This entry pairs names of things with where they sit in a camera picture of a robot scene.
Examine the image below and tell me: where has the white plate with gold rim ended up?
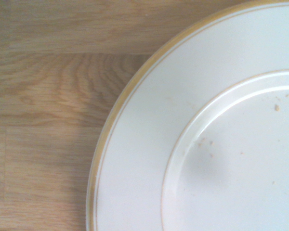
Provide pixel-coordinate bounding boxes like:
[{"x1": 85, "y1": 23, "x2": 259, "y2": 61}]
[{"x1": 86, "y1": 1, "x2": 289, "y2": 231}]

